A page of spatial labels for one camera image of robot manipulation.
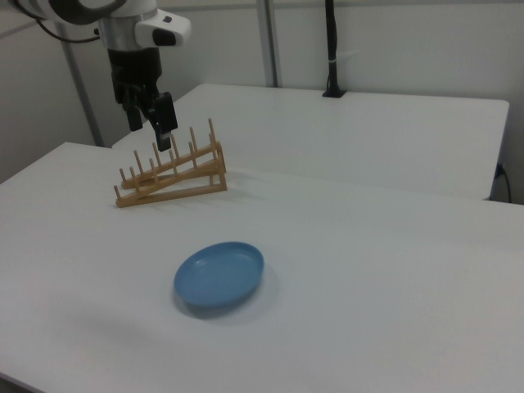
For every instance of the blue plastic plate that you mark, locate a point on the blue plastic plate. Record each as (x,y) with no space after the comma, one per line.
(219,274)

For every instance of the wooden plate rack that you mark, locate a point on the wooden plate rack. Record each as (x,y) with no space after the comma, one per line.
(184,194)

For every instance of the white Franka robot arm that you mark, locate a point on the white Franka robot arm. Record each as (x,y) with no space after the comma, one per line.
(118,30)

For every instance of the grey partition frame post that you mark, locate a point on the grey partition frame post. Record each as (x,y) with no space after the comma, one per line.
(79,94)
(270,41)

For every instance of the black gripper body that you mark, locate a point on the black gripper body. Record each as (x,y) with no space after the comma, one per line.
(135,69)

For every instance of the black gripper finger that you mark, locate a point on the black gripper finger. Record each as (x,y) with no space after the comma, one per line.
(135,114)
(165,114)

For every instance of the black camera pole with clamp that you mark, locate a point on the black camera pole with clamp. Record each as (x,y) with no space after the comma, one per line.
(332,41)

